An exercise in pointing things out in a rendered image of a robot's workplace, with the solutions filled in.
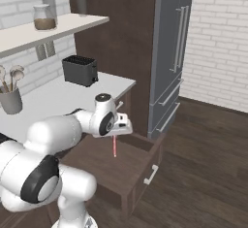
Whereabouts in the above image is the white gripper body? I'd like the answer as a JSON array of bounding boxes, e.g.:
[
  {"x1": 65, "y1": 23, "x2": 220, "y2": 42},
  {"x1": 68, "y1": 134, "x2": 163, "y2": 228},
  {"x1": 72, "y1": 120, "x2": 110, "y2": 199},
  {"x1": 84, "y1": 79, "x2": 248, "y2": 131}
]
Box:
[{"x1": 110, "y1": 118, "x2": 134, "y2": 138}]

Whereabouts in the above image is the pink straw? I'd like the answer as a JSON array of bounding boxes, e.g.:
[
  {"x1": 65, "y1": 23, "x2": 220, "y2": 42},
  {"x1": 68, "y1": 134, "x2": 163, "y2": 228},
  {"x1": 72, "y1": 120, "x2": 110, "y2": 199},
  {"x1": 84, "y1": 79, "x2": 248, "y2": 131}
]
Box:
[{"x1": 111, "y1": 136, "x2": 117, "y2": 158}]

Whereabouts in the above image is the open brown wooden drawer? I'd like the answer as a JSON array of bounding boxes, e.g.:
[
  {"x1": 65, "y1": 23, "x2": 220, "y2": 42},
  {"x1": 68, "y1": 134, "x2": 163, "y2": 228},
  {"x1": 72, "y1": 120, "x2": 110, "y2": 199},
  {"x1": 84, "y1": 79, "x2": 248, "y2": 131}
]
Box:
[{"x1": 60, "y1": 131, "x2": 167, "y2": 219}]

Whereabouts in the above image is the black toaster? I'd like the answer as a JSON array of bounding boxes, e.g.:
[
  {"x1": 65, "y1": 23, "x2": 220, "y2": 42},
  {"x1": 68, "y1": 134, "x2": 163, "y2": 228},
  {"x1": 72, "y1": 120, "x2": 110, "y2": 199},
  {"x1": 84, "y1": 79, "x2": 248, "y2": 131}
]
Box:
[{"x1": 61, "y1": 54, "x2": 99, "y2": 88}]

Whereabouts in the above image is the brown tall cabinet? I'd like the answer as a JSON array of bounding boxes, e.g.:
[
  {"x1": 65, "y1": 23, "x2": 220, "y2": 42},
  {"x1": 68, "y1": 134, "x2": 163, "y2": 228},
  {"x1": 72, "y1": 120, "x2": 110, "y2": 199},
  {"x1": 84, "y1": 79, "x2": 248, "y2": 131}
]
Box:
[{"x1": 66, "y1": 0, "x2": 158, "y2": 137}]

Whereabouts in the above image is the grey fridge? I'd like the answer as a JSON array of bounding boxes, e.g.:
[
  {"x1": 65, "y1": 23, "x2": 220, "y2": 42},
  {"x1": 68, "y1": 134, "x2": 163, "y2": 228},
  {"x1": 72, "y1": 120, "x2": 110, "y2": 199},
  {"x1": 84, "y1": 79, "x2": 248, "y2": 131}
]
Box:
[{"x1": 147, "y1": 0, "x2": 197, "y2": 140}]

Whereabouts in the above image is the grey utensil pot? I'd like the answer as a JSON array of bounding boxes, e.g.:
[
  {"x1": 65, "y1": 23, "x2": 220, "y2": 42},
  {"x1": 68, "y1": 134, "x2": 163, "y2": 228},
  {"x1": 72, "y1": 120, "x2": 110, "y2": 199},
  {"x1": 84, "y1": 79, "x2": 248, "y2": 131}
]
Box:
[{"x1": 0, "y1": 87, "x2": 23, "y2": 115}]

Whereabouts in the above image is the wooden spoon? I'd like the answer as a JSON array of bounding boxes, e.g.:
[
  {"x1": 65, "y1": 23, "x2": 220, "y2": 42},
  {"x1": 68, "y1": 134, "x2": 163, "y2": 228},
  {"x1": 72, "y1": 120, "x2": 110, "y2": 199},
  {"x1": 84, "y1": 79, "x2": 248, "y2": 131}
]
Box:
[
  {"x1": 0, "y1": 65, "x2": 10, "y2": 93},
  {"x1": 9, "y1": 64, "x2": 26, "y2": 92}
]

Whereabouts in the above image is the grey cylinder container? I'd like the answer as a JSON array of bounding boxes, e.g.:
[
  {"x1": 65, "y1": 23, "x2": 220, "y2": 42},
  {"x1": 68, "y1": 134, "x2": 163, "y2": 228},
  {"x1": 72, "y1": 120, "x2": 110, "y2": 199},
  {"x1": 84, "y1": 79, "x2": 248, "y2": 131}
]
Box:
[
  {"x1": 41, "y1": 0, "x2": 59, "y2": 26},
  {"x1": 76, "y1": 0, "x2": 88, "y2": 16}
]

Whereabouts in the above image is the glass jar with brown contents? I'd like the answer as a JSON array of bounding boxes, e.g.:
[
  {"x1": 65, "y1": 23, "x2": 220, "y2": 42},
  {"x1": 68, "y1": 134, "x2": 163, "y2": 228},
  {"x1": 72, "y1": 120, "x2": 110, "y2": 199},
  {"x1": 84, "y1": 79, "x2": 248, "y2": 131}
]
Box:
[{"x1": 32, "y1": 4, "x2": 57, "y2": 31}]

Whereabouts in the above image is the white drawer handle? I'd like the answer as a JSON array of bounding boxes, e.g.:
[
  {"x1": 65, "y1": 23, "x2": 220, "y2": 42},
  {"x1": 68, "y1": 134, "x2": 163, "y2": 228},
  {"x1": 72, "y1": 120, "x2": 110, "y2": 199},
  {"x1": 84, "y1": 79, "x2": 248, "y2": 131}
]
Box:
[{"x1": 142, "y1": 164, "x2": 160, "y2": 186}]

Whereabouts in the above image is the grey shelf bracket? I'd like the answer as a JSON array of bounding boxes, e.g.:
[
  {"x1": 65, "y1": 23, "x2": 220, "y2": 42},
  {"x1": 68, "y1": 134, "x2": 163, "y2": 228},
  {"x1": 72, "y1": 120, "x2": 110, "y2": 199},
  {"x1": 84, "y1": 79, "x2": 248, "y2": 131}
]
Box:
[{"x1": 35, "y1": 41, "x2": 56, "y2": 62}]

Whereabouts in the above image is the white wall shelf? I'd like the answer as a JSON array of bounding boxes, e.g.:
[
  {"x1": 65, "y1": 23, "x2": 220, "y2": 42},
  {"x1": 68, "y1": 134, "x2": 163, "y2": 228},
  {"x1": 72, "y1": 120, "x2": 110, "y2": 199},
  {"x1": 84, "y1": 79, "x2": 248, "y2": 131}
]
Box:
[{"x1": 0, "y1": 13, "x2": 110, "y2": 59}]

